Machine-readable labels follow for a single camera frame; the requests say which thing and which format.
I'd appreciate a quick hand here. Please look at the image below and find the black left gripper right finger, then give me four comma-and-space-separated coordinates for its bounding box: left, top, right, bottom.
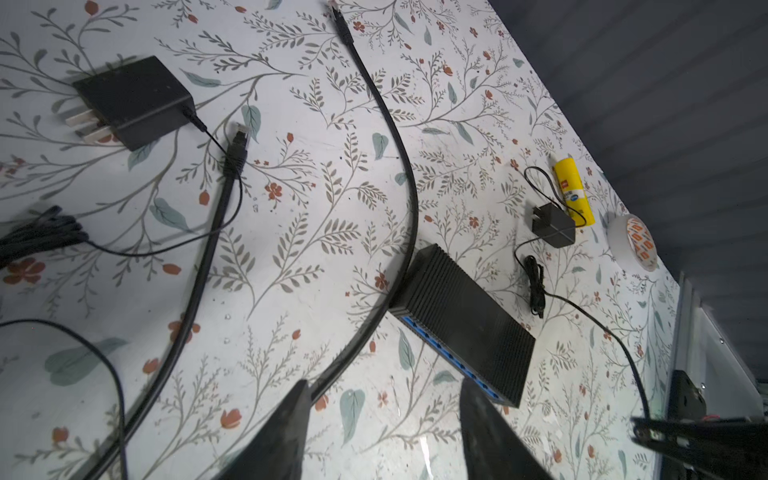
459, 378, 551, 480

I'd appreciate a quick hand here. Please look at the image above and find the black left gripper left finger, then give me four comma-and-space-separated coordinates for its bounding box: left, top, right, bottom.
216, 380, 311, 479

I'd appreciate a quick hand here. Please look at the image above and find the black ribbed network switch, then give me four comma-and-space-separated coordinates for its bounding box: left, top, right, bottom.
389, 244, 536, 408

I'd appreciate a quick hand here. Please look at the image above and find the black ethernet cable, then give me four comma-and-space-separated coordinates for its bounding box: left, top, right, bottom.
308, 4, 421, 403
80, 122, 250, 480

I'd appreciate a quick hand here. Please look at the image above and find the small black power adapter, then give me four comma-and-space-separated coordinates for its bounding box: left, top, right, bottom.
513, 166, 650, 420

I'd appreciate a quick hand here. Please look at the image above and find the clear tape roll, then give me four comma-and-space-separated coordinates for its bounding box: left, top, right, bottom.
607, 214, 658, 275

